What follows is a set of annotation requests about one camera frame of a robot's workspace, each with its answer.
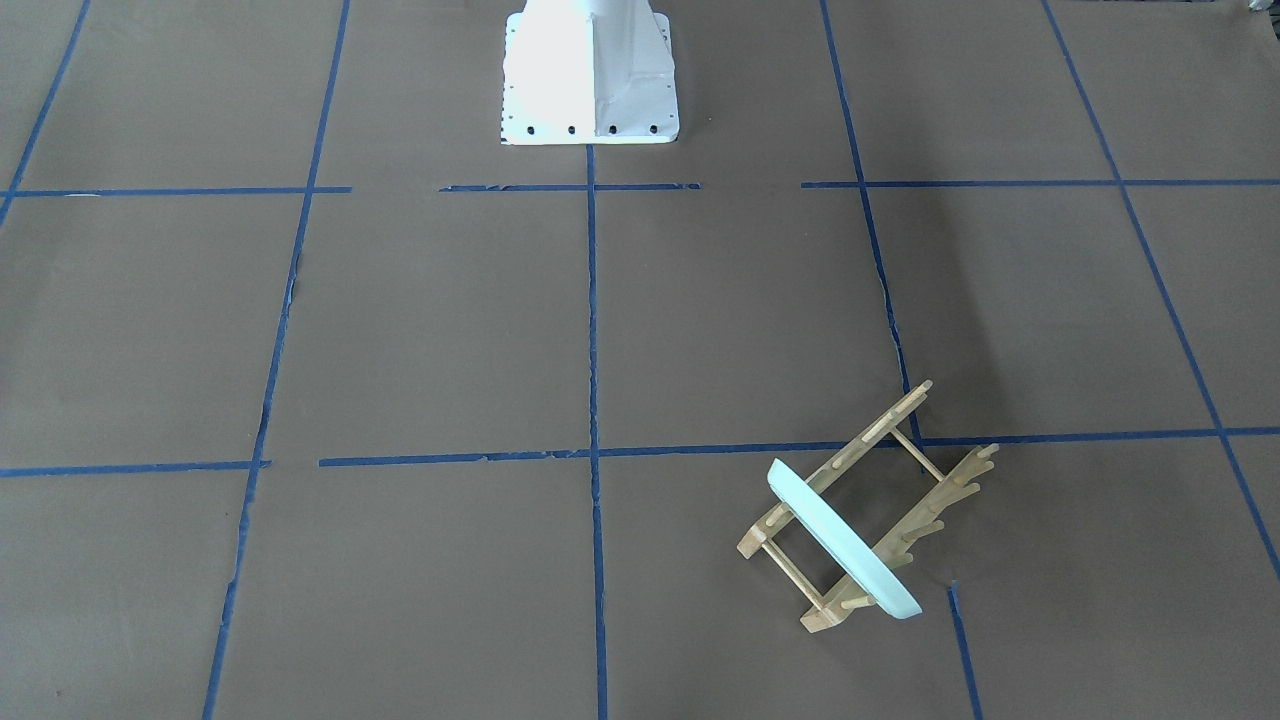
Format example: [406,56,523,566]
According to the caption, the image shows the mint green plate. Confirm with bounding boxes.
[767,459,923,620]

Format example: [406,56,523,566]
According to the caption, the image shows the wooden dish rack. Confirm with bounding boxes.
[736,380,998,633]

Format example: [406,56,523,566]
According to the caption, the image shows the brown paper table cover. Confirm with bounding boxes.
[3,1,1277,719]

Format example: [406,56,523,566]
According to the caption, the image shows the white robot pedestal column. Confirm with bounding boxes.
[500,1,681,146]

